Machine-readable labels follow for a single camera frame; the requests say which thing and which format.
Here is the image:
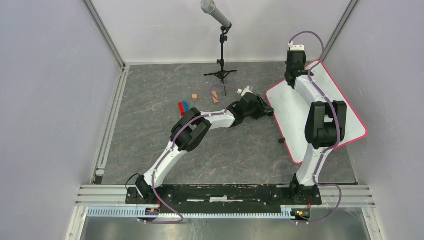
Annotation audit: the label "grey slotted cable duct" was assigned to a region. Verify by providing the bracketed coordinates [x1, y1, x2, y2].
[86, 206, 295, 220]

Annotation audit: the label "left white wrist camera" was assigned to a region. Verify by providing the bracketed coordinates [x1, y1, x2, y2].
[237, 85, 253, 97]

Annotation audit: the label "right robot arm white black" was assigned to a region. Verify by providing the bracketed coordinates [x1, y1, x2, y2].
[284, 46, 347, 204]

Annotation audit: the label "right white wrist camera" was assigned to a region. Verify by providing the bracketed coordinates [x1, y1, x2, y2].
[288, 42, 305, 51]

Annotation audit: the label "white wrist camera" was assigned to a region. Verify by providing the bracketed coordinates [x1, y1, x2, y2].
[237, 85, 253, 97]
[288, 42, 305, 51]

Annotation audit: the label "red blue toy brick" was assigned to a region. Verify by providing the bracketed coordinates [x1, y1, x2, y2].
[178, 101, 190, 117]

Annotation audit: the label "pink-framed whiteboard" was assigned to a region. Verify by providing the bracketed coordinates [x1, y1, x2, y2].
[266, 63, 368, 165]

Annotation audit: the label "silver microphone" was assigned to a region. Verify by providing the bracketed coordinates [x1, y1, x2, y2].
[200, 0, 232, 29]

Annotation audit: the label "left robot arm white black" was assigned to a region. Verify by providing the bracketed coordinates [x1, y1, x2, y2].
[135, 92, 274, 204]

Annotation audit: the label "black microphone tripod stand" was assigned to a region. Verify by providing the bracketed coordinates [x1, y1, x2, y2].
[203, 26, 237, 85]

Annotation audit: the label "long wooden block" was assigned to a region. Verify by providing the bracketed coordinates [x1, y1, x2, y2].
[211, 90, 220, 104]

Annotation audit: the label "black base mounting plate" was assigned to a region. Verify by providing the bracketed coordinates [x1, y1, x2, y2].
[125, 183, 323, 215]

